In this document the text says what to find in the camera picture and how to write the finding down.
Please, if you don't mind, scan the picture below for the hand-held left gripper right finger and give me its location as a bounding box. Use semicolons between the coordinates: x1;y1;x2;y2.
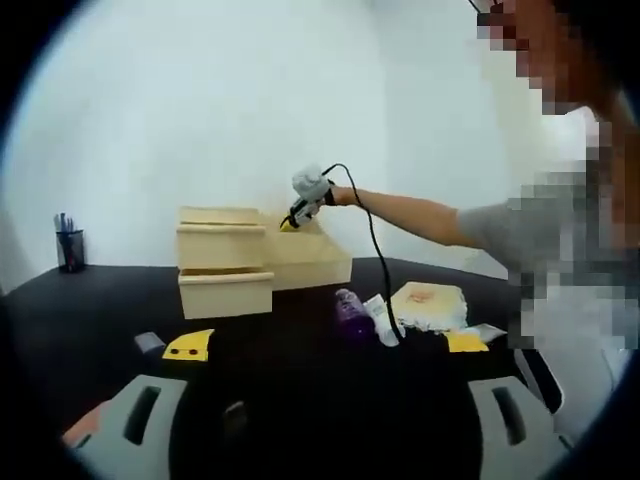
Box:
444;332;576;480

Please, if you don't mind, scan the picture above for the cream wooden drawer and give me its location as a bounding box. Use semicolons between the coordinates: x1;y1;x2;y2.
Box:
178;269;275;320
175;223;267;272

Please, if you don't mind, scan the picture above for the yellow lace-trimmed bear cloth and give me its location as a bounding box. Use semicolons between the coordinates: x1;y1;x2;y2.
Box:
388;280;470;335

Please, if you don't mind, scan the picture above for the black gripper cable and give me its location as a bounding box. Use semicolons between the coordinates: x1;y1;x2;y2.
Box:
322;162;406;347

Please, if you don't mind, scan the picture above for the small dark grey object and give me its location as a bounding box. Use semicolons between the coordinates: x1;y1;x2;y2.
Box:
133;331;166;355

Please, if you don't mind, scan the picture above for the black mesh pen holder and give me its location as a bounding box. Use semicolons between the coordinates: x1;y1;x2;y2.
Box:
55;228;86;274

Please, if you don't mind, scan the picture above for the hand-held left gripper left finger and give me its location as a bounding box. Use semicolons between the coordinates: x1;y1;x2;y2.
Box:
62;328;216;480

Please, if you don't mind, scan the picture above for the cream wooden drawer organizer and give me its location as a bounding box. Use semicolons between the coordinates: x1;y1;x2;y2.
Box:
175;205;353;320

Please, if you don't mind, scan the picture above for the person's right hand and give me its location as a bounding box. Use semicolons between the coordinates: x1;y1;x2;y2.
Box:
322;180;354;207

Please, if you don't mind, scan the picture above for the purple cosmetic bottle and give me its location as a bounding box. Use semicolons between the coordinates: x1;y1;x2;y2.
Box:
333;288;376;342

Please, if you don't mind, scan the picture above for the person's light grey shirt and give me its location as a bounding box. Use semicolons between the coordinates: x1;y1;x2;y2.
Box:
457;104;634;441

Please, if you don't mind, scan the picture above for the black table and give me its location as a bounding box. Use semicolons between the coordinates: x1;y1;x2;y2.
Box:
2;257;531;480

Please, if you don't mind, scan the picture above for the person's head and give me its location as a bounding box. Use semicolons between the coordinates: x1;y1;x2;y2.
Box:
514;0;624;119

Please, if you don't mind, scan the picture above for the person's left hand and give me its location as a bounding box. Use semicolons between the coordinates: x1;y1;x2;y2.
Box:
62;403;109;447

